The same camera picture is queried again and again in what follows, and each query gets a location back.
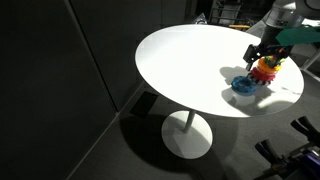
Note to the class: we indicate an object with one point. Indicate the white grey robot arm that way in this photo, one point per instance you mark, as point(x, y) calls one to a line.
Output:
point(283, 13)

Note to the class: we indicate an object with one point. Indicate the purple object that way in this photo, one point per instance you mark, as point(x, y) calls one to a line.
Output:
point(311, 163)

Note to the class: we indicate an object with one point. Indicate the black floor plate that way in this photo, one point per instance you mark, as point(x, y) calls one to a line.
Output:
point(144, 104)

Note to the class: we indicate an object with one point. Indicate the yellow bar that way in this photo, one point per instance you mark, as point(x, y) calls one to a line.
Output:
point(239, 26)

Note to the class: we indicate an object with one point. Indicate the metal rack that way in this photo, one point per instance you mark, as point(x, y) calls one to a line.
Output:
point(230, 11)

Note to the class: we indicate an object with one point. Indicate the white chair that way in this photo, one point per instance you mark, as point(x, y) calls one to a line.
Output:
point(258, 28)

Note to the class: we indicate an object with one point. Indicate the green flat panel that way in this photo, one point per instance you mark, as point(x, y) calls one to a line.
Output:
point(296, 36)

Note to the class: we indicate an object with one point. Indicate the white table pedestal base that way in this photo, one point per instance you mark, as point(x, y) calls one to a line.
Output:
point(186, 140)

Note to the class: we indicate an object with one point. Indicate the white side table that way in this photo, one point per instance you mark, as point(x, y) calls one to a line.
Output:
point(311, 61)

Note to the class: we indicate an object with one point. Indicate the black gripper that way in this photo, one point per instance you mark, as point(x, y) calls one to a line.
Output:
point(263, 50)

